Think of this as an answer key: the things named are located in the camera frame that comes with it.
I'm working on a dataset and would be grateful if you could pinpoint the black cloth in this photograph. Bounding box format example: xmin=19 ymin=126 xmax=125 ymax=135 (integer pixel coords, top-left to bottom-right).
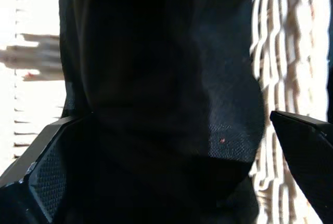
xmin=58 ymin=0 xmax=266 ymax=224

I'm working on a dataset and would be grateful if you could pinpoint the pale woven basket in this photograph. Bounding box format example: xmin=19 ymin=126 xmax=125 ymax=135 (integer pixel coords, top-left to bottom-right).
xmin=0 ymin=0 xmax=330 ymax=224

